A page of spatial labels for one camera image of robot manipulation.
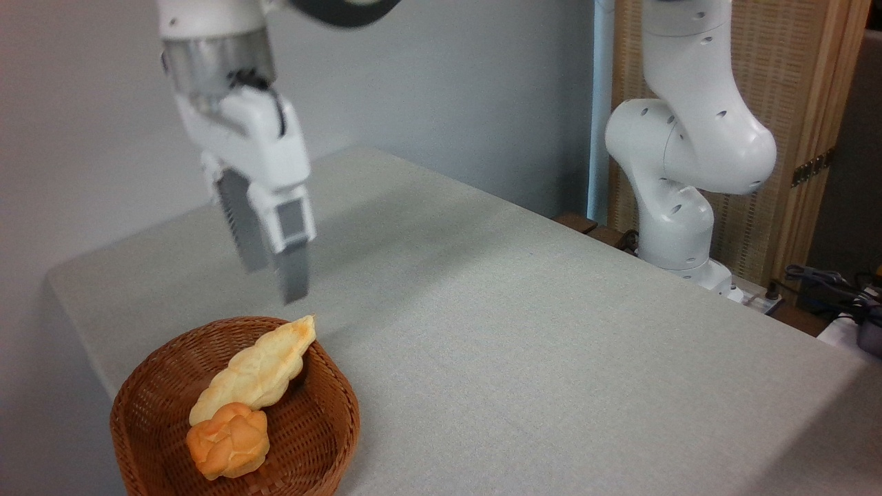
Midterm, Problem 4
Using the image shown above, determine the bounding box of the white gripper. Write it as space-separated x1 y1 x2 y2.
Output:
172 85 318 306

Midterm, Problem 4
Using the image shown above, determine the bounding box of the round orange bread roll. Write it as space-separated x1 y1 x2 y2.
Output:
185 402 271 482

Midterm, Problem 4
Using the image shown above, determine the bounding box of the long pale bread loaf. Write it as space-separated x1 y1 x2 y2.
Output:
188 315 318 427

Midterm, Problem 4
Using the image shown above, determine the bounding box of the brown woven wicker basket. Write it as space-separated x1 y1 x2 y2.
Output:
109 316 362 496

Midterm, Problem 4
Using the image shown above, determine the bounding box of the grey tablecloth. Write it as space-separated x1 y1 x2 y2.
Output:
45 146 882 496

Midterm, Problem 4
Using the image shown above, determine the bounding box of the white vertical pipe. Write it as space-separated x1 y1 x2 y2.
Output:
586 0 616 225

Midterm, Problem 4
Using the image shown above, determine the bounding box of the wooden rattan folding screen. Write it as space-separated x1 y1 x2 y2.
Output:
608 0 873 290

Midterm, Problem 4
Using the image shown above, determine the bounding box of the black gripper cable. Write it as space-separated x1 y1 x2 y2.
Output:
229 68 288 136

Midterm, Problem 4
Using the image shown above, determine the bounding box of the black cable bundle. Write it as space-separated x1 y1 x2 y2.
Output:
783 263 882 326

